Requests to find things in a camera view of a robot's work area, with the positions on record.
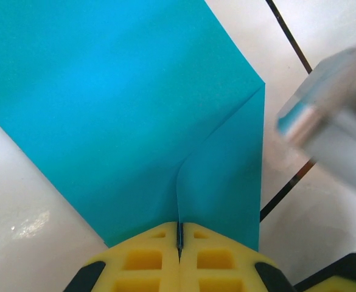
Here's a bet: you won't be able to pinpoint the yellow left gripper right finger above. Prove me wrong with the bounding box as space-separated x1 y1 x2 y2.
177 221 297 292

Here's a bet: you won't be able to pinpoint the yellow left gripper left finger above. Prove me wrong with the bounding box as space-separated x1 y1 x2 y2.
63 221 180 292

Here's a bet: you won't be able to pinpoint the teal blue cloth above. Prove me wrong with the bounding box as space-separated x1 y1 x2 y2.
0 0 266 253

